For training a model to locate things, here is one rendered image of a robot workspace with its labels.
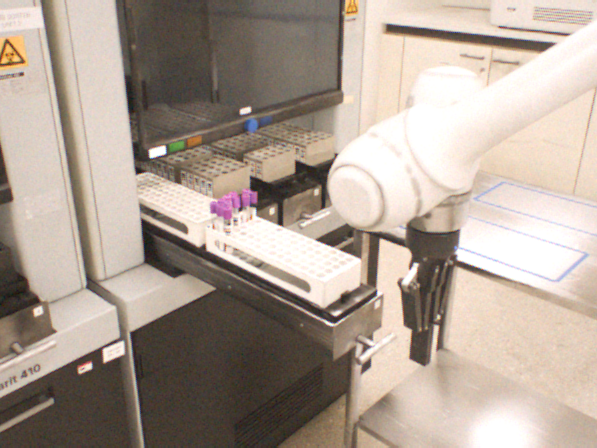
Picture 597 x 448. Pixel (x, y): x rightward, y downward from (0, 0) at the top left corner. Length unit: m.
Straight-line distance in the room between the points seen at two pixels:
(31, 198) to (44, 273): 0.15
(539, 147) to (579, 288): 2.23
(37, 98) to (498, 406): 1.27
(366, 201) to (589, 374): 1.85
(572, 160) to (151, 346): 2.45
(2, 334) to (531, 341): 1.88
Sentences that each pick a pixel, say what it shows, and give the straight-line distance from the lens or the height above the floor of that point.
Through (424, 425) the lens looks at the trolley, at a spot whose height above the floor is 0.28.
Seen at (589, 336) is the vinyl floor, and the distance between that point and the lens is 2.63.
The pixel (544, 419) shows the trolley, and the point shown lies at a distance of 1.75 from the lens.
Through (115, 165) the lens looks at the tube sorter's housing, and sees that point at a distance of 1.24.
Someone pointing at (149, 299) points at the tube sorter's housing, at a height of 0.72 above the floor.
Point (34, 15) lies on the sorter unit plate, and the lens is 1.13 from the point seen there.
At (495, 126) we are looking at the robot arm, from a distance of 0.66.
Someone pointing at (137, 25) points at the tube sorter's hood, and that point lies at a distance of 1.21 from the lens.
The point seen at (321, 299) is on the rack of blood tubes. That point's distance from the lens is 1.03.
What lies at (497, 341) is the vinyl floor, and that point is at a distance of 2.47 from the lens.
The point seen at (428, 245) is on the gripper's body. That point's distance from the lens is 0.89.
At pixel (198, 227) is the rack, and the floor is 0.86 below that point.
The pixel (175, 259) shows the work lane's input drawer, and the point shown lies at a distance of 1.29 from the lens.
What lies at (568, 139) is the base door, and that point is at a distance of 3.32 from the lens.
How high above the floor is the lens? 1.38
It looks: 26 degrees down
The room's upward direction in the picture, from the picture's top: straight up
